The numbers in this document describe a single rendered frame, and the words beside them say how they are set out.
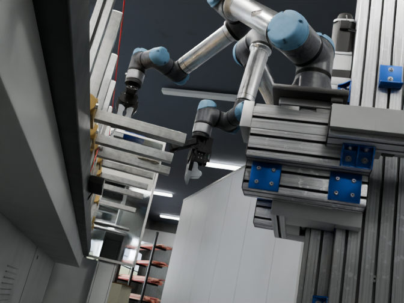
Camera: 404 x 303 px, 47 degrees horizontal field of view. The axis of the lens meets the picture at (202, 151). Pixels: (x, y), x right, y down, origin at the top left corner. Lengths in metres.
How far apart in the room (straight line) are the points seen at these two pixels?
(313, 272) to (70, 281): 2.86
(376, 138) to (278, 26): 0.45
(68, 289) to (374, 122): 3.26
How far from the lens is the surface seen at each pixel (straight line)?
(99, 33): 1.08
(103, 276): 4.00
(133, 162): 1.80
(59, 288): 4.13
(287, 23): 1.46
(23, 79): 0.60
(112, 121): 1.31
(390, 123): 1.31
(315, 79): 1.49
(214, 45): 1.93
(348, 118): 1.30
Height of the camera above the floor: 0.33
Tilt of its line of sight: 20 degrees up
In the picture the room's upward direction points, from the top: 12 degrees clockwise
